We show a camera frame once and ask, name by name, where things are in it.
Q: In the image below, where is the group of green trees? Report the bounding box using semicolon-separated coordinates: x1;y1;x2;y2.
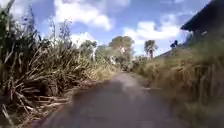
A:
79;35;136;71

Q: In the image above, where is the tall palm tree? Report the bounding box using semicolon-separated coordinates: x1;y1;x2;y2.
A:
143;39;159;61

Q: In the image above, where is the grey asphalt path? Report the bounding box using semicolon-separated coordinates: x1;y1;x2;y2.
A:
29;71;188;128

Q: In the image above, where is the row of flax bushes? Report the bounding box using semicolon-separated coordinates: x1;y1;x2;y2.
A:
0;0;118;128

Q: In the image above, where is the dry grass bank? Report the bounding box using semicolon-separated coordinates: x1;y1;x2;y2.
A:
131;35;224;128

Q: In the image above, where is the dark roofed building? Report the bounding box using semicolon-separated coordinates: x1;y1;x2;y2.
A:
180;0;224;44

